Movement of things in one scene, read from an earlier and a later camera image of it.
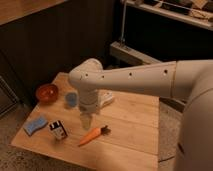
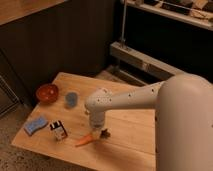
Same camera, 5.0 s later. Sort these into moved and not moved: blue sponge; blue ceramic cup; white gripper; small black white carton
Moved: white gripper
Not moved: blue sponge; small black white carton; blue ceramic cup
